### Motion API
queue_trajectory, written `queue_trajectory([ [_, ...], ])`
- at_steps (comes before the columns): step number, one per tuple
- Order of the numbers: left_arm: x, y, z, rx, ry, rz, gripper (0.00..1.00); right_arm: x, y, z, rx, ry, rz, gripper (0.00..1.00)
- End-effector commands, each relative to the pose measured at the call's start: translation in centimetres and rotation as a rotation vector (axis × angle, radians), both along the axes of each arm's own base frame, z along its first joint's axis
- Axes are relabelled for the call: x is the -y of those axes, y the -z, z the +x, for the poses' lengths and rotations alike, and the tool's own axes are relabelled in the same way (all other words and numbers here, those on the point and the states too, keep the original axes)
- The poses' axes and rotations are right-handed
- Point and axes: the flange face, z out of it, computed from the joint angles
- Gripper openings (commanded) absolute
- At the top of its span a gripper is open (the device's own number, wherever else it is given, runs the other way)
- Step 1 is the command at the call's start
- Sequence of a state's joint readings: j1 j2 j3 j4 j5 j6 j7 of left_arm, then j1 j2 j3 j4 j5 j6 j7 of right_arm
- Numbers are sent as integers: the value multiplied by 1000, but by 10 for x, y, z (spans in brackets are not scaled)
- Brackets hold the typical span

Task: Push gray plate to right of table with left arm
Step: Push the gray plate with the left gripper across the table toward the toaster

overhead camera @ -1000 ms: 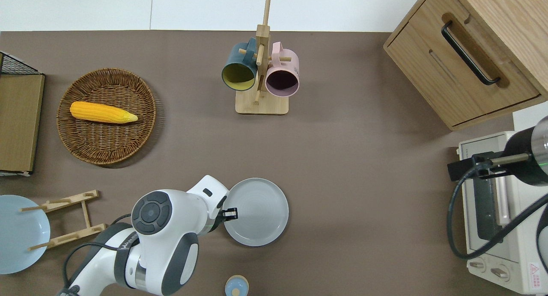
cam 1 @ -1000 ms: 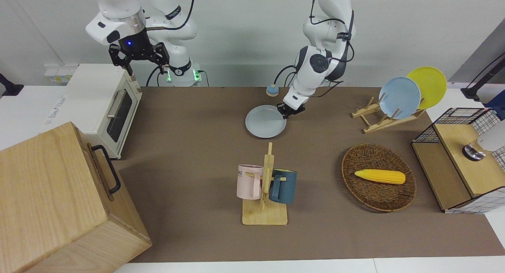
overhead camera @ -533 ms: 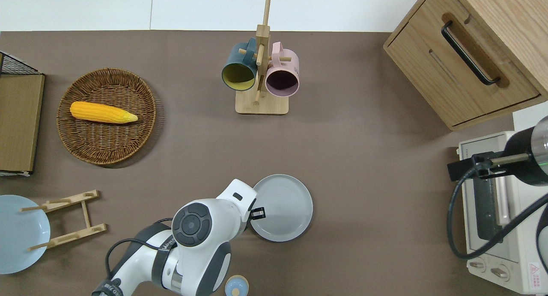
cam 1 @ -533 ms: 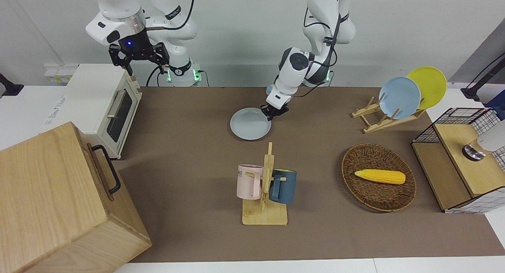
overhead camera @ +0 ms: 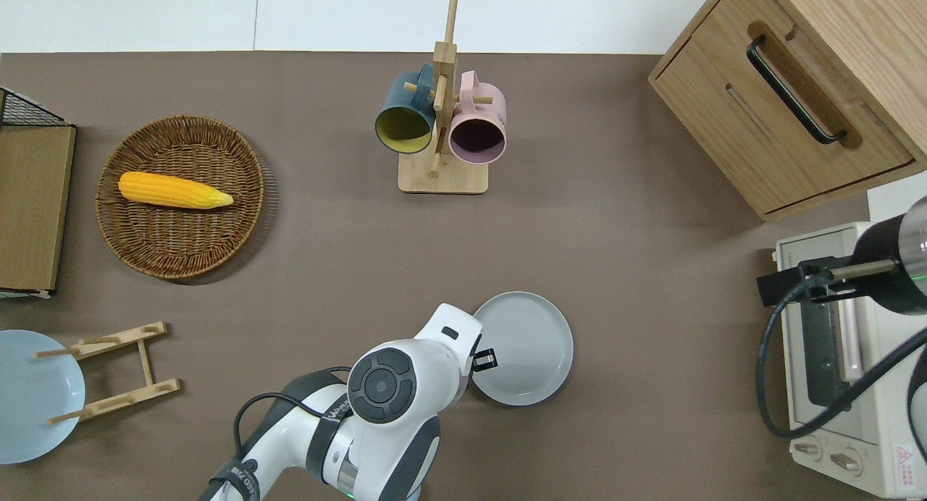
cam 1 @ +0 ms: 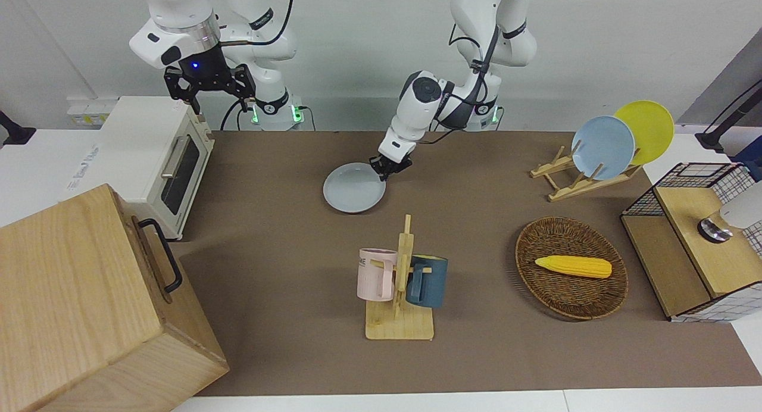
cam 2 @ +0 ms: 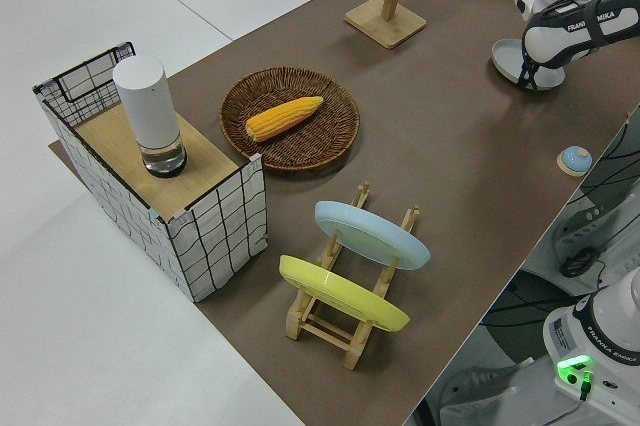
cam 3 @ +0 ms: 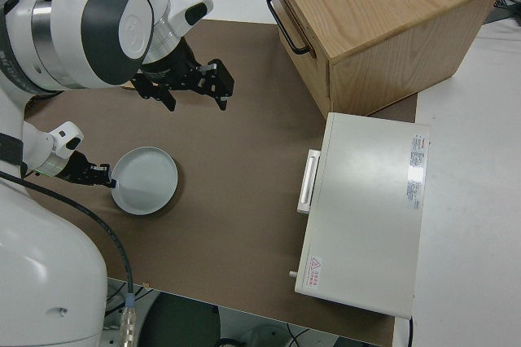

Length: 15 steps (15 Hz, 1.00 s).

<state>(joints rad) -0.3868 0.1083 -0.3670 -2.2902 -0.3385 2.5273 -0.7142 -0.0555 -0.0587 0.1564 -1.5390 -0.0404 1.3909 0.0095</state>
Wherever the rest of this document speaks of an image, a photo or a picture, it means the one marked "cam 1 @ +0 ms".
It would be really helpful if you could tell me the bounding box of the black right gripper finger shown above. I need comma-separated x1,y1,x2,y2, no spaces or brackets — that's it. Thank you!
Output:
228,64,257,114
164,67,203,116

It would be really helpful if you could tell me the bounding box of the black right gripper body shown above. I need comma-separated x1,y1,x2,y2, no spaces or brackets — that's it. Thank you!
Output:
179,56,236,94

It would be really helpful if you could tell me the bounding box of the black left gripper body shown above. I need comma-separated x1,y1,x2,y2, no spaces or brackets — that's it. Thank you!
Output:
369,139,414,173

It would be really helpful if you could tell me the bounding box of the gray plate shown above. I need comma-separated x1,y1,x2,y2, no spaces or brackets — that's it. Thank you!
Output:
322,162,387,214

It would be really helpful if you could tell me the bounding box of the wooden plate rack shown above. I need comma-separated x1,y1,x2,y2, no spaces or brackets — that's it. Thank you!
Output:
530,145,644,202

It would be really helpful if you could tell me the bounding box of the light blue plate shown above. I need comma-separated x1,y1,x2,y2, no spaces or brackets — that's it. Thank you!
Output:
571,116,636,181

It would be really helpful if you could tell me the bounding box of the yellow plate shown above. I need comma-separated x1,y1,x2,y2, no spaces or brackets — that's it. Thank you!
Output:
613,100,675,166

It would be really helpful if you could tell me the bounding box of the white toaster oven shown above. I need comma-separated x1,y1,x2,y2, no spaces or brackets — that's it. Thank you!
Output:
70,96,216,242

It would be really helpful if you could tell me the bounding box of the pink mug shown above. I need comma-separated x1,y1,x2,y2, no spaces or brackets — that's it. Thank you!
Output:
357,248,398,302

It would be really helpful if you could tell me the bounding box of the brown table mat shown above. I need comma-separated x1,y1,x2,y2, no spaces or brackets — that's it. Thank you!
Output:
171,130,762,397

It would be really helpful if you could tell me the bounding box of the dark blue mug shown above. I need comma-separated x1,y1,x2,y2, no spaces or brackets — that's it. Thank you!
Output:
406,254,448,309

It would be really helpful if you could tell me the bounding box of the wooden mug stand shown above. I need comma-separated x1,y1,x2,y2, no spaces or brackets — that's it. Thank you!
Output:
364,214,435,341

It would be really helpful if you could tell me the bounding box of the yellow corn cob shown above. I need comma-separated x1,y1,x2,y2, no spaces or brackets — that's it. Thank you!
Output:
534,255,613,279

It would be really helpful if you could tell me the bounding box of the brown wicker basket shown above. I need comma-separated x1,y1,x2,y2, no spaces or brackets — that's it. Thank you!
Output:
515,217,629,322

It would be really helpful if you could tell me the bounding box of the white object with metal base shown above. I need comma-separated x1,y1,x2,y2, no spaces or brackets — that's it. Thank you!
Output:
697,182,762,245

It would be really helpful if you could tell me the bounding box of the blue object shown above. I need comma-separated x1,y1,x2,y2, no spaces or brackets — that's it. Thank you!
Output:
733,152,762,183

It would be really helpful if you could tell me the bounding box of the black right base cable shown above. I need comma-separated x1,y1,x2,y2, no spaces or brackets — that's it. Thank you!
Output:
219,98,246,132

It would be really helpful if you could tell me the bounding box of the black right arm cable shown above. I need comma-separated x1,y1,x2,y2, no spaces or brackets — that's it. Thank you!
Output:
219,0,296,47

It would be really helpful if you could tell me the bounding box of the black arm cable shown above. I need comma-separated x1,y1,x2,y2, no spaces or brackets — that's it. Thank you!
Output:
219,0,296,47
417,10,504,146

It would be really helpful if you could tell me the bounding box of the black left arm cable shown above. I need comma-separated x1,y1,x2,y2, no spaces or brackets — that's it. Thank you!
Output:
417,10,504,146

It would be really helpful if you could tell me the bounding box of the black camera stand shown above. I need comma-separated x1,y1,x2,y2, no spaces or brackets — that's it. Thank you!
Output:
695,80,762,152
0,110,37,146

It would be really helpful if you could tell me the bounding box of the wooden box with black handle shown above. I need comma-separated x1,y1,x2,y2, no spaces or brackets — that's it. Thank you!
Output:
0,183,230,412

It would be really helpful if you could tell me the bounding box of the wire and wood shelf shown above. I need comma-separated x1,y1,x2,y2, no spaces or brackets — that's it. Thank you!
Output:
620,161,762,324

